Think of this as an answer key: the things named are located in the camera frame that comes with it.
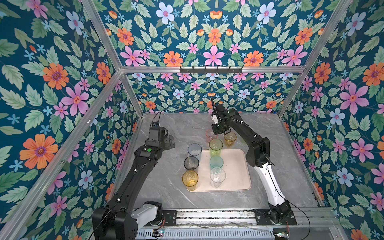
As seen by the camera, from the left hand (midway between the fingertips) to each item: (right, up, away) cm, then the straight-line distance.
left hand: (165, 136), depth 79 cm
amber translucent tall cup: (+13, -25, +5) cm, 29 cm away
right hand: (+29, +3, +21) cm, 36 cm away
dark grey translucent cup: (+13, -16, +7) cm, 22 cm away
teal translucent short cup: (+28, -17, +12) cm, 35 cm away
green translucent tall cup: (+28, -7, +15) cm, 33 cm away
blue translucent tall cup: (+15, -9, +12) cm, 21 cm away
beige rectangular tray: (+41, -20, +12) cm, 48 cm away
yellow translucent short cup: (+39, -3, +24) cm, 46 cm away
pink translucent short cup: (+25, 0, +15) cm, 29 cm away
